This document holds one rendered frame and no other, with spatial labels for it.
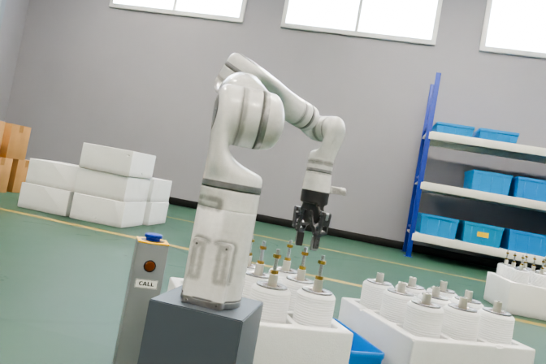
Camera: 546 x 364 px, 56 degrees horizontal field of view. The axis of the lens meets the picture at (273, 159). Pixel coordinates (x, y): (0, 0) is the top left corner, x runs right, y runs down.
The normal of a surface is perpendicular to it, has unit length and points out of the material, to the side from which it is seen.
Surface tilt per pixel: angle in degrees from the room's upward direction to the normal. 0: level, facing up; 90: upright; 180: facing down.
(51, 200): 90
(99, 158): 90
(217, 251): 90
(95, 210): 90
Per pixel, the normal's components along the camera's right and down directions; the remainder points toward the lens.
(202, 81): -0.19, -0.08
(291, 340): 0.30, 0.01
